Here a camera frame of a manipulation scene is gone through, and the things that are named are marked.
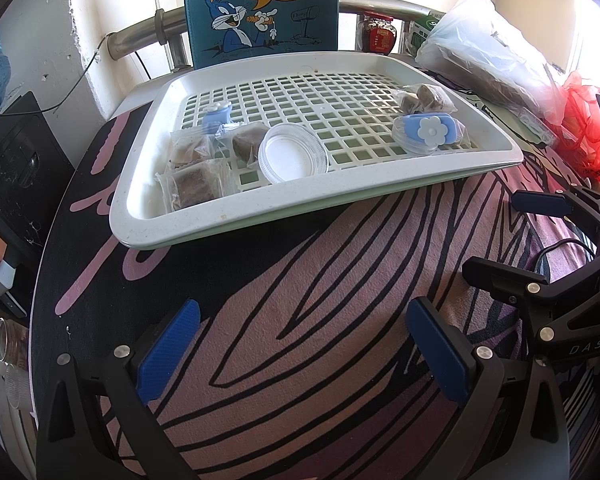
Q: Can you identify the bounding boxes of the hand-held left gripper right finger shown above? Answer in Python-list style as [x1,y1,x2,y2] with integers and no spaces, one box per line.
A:
[406,296,573,480]

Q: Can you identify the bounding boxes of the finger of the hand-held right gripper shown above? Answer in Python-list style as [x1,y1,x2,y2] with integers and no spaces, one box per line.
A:
[462,255,600,321]
[511,184,600,261]

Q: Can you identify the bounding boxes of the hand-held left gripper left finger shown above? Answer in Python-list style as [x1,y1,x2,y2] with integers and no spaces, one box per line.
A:
[36,299,202,480]

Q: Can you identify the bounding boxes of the white slotted plastic tray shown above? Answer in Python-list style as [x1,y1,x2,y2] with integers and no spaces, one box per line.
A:
[109,50,525,250]

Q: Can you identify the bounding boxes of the blue clip with white flower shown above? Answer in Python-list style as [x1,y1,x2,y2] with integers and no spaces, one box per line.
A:
[201,101,235,137]
[401,113,457,152]

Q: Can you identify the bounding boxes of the round clear plastic dish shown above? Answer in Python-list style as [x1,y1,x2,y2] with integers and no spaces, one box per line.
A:
[391,115,463,157]
[257,122,330,185]

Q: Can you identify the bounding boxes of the small clear plastic packets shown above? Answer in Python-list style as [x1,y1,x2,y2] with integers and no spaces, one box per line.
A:
[517,110,561,148]

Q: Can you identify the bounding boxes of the red plastic bag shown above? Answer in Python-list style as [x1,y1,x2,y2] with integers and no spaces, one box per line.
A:
[555,71,600,191]

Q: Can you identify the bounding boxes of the light green under tray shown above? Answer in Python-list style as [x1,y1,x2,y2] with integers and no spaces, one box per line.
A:
[120,160,523,250]

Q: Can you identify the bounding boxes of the clear plastic bag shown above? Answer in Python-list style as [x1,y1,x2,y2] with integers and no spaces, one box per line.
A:
[415,0,568,121]

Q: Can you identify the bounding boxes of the clear glass jar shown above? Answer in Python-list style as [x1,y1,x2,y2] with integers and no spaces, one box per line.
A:
[0,317,31,366]

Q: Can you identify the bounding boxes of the green and white carton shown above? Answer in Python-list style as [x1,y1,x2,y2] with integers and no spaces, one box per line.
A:
[405,9,448,58]

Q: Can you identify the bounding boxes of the red lidded glass jar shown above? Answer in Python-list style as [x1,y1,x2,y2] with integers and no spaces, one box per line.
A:
[357,10,398,56]

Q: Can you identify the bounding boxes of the black water dispenser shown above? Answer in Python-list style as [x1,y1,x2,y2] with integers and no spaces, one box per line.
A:
[0,91,76,261]

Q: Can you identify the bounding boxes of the teal cartoon tote bag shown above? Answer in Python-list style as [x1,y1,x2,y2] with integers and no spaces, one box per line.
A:
[181,0,340,70]

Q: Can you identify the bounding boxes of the metal pipe rail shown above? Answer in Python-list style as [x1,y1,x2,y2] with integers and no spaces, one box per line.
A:
[107,0,433,73]

